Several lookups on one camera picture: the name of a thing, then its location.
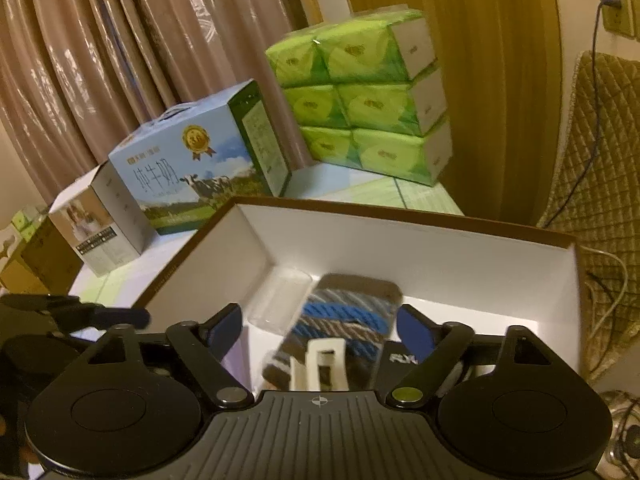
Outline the dark power cable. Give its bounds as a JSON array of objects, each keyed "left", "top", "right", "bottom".
[{"left": 542, "top": 0, "right": 608, "bottom": 226}]

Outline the white hair claw clip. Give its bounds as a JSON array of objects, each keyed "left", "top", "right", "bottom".
[{"left": 290, "top": 338, "right": 351, "bottom": 392}]

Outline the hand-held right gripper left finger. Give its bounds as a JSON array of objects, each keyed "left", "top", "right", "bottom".
[{"left": 75, "top": 302, "right": 256, "bottom": 408}]

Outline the stack of green tissue packs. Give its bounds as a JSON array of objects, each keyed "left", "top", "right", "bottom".
[{"left": 265, "top": 9, "right": 453, "bottom": 187}]

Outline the wooden door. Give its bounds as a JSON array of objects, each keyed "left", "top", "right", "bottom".
[{"left": 337, "top": 0, "right": 558, "bottom": 241}]

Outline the white cable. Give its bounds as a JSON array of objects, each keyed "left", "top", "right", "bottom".
[{"left": 577, "top": 245, "right": 628, "bottom": 341}]

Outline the shiny metal object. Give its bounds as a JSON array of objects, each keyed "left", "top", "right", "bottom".
[{"left": 597, "top": 390, "right": 640, "bottom": 480}]

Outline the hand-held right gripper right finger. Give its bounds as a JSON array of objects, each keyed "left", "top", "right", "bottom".
[{"left": 385, "top": 304, "right": 566, "bottom": 408}]

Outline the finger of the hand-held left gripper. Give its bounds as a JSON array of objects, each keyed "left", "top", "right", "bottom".
[{"left": 0, "top": 294, "right": 152, "bottom": 333}]

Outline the small green packet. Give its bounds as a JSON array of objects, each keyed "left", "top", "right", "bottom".
[{"left": 11, "top": 207, "right": 43, "bottom": 233}]

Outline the clear plastic measuring cup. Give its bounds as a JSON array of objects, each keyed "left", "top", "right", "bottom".
[{"left": 248, "top": 267, "right": 313, "bottom": 333}]

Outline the wall socket with plug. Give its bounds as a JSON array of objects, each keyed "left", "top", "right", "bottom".
[{"left": 599, "top": 0, "right": 638, "bottom": 38}]

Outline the striped brown blue sock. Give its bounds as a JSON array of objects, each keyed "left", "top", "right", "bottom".
[{"left": 261, "top": 273, "right": 403, "bottom": 391}]

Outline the blue milk carton box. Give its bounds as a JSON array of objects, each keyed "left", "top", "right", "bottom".
[{"left": 107, "top": 79, "right": 293, "bottom": 237}]

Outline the small white brown box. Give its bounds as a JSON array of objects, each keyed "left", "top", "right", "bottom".
[{"left": 48, "top": 162, "right": 151, "bottom": 277}]

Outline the brown curtain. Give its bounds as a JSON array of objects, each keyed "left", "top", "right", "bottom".
[{"left": 0, "top": 0, "right": 311, "bottom": 211}]

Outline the brown cardboard box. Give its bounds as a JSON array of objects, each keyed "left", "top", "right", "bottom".
[{"left": 0, "top": 215, "right": 83, "bottom": 296}]

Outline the quilted chair cushion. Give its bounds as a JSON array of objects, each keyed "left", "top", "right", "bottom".
[{"left": 537, "top": 50, "right": 640, "bottom": 386}]

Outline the white storage box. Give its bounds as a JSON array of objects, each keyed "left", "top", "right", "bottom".
[{"left": 132, "top": 196, "right": 583, "bottom": 391}]

